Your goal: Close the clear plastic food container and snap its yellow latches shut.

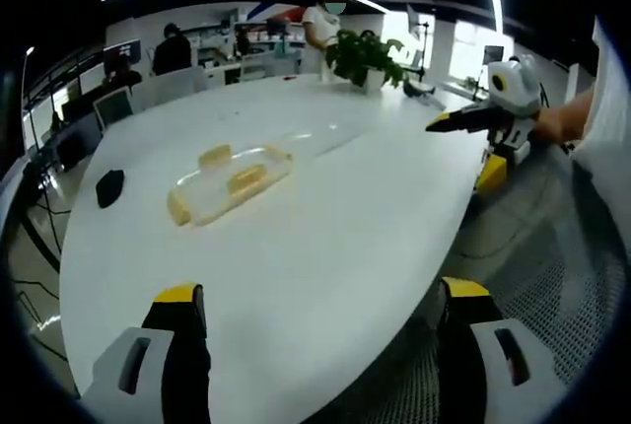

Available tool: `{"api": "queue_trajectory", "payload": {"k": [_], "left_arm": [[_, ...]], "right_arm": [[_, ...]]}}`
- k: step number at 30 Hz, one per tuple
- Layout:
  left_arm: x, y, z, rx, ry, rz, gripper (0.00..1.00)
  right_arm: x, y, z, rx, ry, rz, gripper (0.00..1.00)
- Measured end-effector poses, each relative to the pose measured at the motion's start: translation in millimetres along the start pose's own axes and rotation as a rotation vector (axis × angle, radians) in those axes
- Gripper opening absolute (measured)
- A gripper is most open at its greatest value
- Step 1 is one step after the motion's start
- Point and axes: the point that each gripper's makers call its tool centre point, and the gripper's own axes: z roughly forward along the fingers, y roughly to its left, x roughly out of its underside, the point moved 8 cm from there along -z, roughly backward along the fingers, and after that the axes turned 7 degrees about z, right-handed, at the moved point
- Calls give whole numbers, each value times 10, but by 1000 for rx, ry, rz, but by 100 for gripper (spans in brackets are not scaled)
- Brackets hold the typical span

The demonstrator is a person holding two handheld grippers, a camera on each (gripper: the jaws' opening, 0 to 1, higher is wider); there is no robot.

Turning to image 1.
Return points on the green potted plant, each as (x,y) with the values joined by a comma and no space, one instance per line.
(360,54)

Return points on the black tripod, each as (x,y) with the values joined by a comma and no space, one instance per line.
(27,98)

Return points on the dark grey tabletop gadget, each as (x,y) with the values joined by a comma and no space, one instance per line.
(419,91)

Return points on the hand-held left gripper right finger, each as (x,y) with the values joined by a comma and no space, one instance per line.
(485,370)

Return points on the black cloth pouch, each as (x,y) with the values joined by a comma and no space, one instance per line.
(109,188)

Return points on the black computer monitor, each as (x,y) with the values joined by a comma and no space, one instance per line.
(120,52)

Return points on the clear food container yellow latches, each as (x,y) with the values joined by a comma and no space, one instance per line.
(212,197)

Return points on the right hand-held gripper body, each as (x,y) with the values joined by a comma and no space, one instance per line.
(517,89)

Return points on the clear plastic food container piece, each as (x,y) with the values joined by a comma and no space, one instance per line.
(320,140)

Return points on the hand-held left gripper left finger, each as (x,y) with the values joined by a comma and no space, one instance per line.
(148,374)

